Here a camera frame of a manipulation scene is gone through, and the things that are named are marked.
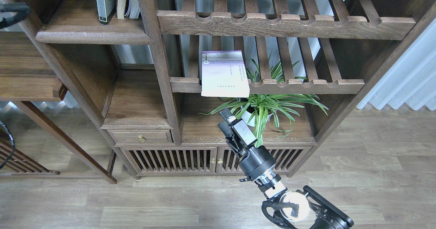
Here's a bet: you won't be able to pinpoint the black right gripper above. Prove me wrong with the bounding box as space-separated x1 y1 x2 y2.
218 108 277 182

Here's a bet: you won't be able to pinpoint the green and grey book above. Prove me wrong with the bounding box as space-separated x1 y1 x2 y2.
96 0 116 25

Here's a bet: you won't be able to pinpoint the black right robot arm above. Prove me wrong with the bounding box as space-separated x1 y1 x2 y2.
218 108 354 229

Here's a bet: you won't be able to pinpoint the upright books on shelf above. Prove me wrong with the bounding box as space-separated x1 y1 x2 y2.
116 0 140 19

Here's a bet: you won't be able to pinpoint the white plant pot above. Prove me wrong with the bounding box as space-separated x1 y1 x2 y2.
242 107 273 127

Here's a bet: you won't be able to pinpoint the green spider plant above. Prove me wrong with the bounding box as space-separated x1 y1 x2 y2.
209 66 327 147

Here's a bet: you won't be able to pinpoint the pale lavender book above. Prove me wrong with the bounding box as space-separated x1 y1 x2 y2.
201 50 250 98

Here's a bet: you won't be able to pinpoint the dark wooden bookshelf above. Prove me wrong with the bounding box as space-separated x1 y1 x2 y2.
0 0 436 180

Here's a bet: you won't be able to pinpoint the white curtain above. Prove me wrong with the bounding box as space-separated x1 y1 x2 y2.
357 21 436 111

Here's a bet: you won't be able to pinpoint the wooden side furniture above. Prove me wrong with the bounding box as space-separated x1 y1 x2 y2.
1 101 117 184

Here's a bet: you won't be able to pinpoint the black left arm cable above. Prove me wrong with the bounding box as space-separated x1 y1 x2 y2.
0 3 31 170

